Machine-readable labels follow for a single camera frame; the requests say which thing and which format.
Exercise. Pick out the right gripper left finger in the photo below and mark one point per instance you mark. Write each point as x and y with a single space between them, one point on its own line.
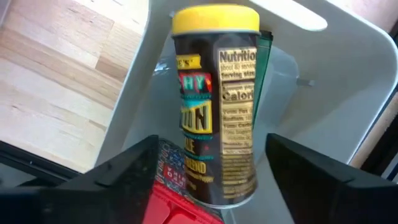
93 199

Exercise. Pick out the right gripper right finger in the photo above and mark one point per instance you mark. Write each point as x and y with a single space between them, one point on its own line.
335 202

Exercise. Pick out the dark spice jar yellow lid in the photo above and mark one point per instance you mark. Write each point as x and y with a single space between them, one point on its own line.
214 109

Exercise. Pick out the green cardboard box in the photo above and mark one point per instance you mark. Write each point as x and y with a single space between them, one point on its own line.
264 62

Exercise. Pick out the grey plastic bin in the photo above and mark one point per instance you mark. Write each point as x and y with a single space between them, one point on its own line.
326 109

